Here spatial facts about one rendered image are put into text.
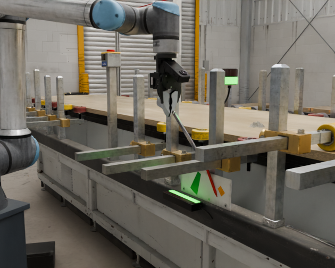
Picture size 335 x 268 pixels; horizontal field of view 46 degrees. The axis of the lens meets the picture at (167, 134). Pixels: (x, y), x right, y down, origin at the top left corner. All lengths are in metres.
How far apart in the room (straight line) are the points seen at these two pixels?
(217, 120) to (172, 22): 0.35
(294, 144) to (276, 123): 0.08
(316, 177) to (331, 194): 0.56
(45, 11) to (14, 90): 0.43
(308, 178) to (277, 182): 0.41
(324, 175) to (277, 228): 0.44
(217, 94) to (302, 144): 0.34
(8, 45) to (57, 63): 7.51
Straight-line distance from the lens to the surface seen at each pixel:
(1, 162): 1.66
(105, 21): 1.25
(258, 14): 11.66
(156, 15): 1.33
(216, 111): 1.25
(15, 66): 1.70
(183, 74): 1.26
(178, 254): 2.03
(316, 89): 10.14
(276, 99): 1.08
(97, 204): 2.83
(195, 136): 1.49
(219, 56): 11.31
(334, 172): 0.76
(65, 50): 9.26
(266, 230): 1.14
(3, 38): 1.71
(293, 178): 0.69
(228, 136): 1.46
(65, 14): 1.36
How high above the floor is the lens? 1.12
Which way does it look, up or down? 9 degrees down
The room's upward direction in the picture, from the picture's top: straight up
